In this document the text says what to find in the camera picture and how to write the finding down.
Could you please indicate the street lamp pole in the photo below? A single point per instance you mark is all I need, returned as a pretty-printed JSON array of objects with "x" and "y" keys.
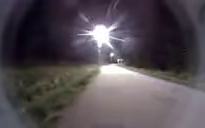
[{"x": 100, "y": 50}]

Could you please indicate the grey paved path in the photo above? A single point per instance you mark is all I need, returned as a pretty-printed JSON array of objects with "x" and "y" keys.
[{"x": 123, "y": 100}]

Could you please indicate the grass verge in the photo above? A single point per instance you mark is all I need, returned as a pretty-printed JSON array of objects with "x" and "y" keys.
[
  {"x": 163, "y": 74},
  {"x": 53, "y": 86}
]

